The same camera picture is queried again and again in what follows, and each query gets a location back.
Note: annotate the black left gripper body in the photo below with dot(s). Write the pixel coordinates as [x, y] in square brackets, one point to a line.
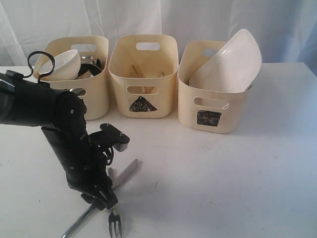
[83, 162]

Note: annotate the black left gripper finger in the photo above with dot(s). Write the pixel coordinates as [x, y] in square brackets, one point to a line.
[96, 200]
[108, 198]

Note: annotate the steel table knife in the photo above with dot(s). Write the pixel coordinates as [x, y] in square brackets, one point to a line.
[117, 182]

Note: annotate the steel fork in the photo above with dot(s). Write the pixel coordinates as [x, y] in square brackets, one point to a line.
[114, 224]

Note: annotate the steel mug front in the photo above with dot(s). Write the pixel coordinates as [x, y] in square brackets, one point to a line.
[80, 91]

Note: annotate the steel mug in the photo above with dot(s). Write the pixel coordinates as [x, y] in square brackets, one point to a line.
[88, 59]
[80, 91]

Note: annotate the steel bowl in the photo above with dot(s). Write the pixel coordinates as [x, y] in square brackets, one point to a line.
[93, 68]

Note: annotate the white ceramic bowl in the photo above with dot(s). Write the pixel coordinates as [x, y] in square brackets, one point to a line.
[67, 66]

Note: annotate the white square plate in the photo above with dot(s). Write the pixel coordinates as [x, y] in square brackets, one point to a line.
[233, 68]

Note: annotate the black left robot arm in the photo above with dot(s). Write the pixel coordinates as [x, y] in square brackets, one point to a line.
[60, 114]

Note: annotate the cream bin with circle mark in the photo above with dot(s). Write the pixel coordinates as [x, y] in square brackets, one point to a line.
[96, 97]

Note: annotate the cream bin with triangle mark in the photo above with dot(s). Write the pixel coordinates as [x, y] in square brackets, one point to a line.
[157, 57]

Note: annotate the cream bin with square mark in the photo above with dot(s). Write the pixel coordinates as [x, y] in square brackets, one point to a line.
[205, 118]

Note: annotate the white curtain backdrop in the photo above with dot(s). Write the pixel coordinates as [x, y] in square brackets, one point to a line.
[285, 30]

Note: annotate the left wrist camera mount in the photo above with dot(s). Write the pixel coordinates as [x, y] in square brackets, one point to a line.
[114, 138]

